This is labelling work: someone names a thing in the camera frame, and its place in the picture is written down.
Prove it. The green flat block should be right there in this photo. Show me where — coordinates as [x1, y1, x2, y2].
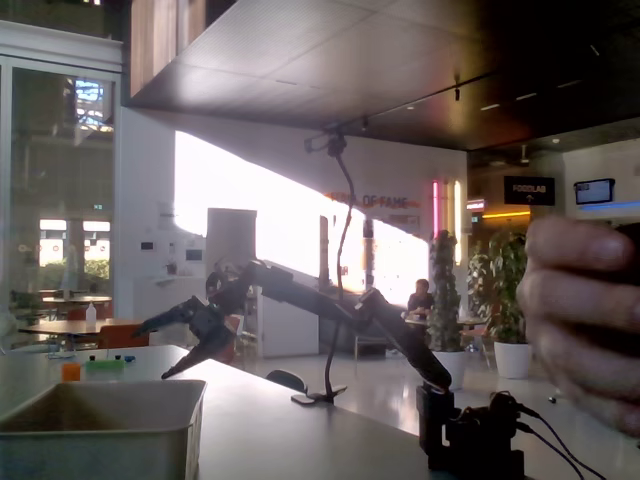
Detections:
[84, 358, 126, 373]

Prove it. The white plastic bin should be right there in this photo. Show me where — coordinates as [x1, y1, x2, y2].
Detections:
[0, 378, 208, 480]

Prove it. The person's left hand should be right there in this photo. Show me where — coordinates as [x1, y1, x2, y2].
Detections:
[516, 214, 640, 437]

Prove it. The orange cafe chair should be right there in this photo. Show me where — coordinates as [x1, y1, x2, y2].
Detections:
[97, 323, 151, 350]

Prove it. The white partition cabinet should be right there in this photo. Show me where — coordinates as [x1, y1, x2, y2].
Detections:
[259, 287, 321, 359]

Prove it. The wooden cafe table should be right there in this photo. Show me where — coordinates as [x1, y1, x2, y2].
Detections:
[18, 318, 174, 351]

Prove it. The black gooseneck clamp holder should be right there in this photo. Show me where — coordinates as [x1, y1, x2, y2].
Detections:
[291, 144, 354, 406]

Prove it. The seated person in dark top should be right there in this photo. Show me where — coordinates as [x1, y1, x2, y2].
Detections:
[406, 278, 436, 316]

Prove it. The tall column plant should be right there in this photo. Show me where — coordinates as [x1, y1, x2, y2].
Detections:
[428, 229, 462, 354]

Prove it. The white plant pot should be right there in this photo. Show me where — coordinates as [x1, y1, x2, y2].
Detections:
[493, 341, 533, 380]
[432, 349, 468, 392]

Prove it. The white light tube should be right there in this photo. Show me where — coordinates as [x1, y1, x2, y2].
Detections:
[452, 179, 463, 267]

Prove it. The bushy potted plant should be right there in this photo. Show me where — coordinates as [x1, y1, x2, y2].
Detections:
[468, 227, 531, 346]

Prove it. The black Foodlab sign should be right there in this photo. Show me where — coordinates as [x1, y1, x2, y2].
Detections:
[503, 175, 557, 207]

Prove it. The long black looping cable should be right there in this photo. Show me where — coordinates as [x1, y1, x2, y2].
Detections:
[514, 422, 585, 480]

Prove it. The black cable of follower base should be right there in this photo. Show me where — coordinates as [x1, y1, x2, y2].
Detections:
[514, 403, 607, 480]

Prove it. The wall-mounted monitor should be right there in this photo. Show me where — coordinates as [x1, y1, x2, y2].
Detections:
[573, 177, 616, 206]

